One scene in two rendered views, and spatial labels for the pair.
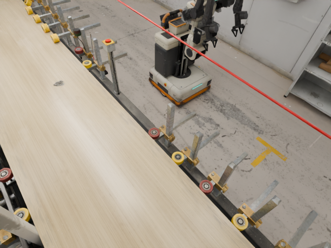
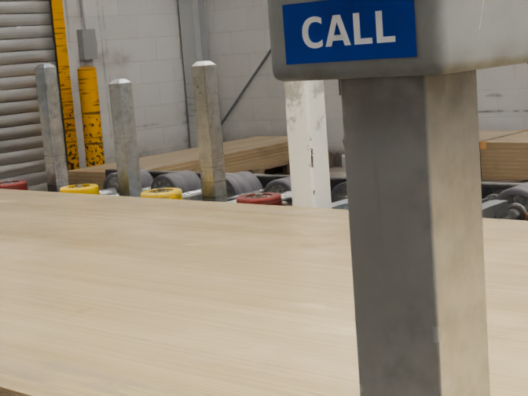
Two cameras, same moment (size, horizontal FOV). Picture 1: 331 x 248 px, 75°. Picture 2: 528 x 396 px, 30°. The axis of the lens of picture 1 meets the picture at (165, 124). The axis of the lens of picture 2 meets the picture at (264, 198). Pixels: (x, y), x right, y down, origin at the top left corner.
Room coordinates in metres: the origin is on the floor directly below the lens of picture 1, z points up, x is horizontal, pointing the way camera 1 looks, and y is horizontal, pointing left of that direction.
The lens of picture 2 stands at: (1.82, 0.38, 1.16)
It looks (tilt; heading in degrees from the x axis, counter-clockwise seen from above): 9 degrees down; 174
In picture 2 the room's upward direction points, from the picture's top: 4 degrees counter-clockwise
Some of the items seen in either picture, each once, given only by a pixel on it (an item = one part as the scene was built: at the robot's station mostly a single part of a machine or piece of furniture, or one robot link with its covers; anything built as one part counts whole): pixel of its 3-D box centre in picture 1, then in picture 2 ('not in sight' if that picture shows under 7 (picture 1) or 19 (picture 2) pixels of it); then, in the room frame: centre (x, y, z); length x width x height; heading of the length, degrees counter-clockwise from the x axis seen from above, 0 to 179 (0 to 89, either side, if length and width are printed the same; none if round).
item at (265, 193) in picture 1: (256, 203); not in sight; (0.47, -0.58, 0.82); 0.43 x 0.03 x 0.04; 132
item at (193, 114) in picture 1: (174, 126); not in sight; (1.02, -0.07, 0.82); 0.43 x 0.03 x 0.04; 132
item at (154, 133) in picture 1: (153, 136); not in sight; (0.89, 0.08, 0.85); 0.08 x 0.08 x 0.11
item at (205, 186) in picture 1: (204, 189); not in sight; (0.52, -0.26, 0.85); 0.08 x 0.08 x 0.11
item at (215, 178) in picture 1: (217, 182); not in sight; (0.58, -0.35, 0.84); 0.14 x 0.06 x 0.05; 42
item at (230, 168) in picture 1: (221, 183); not in sight; (0.56, -0.37, 0.87); 0.04 x 0.04 x 0.48; 42
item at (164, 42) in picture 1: (178, 48); not in sight; (2.48, -0.10, 0.59); 0.55 x 0.34 x 0.83; 132
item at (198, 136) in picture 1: (193, 154); not in sight; (0.75, -0.20, 0.87); 0.04 x 0.04 x 0.48; 42
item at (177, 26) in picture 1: (179, 25); not in sight; (2.49, -0.09, 0.87); 0.23 x 0.15 x 0.11; 132
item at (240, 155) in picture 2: not in sight; (203, 161); (-6.70, 0.82, 0.23); 2.41 x 0.77 x 0.17; 134
